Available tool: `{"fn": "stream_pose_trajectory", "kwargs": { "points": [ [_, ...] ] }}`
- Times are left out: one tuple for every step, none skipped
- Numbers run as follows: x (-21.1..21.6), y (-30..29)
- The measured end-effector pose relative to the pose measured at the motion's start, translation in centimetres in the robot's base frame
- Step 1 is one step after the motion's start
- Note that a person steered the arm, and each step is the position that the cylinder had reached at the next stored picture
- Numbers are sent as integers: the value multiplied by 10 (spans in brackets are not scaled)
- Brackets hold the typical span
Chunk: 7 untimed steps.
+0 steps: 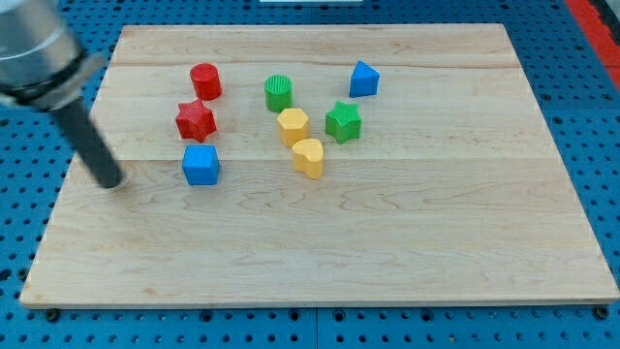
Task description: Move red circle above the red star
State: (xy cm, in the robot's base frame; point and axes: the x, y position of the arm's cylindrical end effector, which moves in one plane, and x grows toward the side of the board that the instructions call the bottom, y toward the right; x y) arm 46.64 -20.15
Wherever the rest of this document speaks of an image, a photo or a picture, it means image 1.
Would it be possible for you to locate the blue triangle block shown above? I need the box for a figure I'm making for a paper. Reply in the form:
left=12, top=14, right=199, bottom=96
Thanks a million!
left=349, top=61, right=380, bottom=98

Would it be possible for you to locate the yellow hexagon block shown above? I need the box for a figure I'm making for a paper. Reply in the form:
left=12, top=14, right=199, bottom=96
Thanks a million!
left=277, top=109, right=310, bottom=147

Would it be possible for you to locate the green star block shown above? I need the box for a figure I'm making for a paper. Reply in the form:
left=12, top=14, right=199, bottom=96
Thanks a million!
left=325, top=101, right=362, bottom=144

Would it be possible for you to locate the green cylinder block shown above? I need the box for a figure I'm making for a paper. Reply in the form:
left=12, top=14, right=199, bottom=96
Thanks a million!
left=263, top=75, right=294, bottom=112

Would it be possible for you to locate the blue cube block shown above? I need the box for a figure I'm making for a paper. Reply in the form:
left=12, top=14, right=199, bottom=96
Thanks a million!
left=182, top=144, right=220, bottom=186

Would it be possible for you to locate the wooden board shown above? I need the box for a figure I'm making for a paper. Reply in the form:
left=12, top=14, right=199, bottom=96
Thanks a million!
left=19, top=23, right=619, bottom=309

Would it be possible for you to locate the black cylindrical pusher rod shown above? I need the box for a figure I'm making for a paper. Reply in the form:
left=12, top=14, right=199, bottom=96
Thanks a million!
left=50, top=98, right=124, bottom=189

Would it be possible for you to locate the red cylinder block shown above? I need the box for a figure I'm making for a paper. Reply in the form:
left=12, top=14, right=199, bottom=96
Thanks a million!
left=190, top=63, right=223, bottom=101

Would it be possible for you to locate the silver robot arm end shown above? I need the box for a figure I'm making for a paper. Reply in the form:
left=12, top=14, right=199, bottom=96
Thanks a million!
left=1, top=0, right=105, bottom=111

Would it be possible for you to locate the red star block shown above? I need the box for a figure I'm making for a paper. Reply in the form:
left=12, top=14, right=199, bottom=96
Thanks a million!
left=175, top=100, right=217, bottom=143

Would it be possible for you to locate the yellow heart block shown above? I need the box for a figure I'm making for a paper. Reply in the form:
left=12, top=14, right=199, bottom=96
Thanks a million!
left=292, top=139, right=325, bottom=179

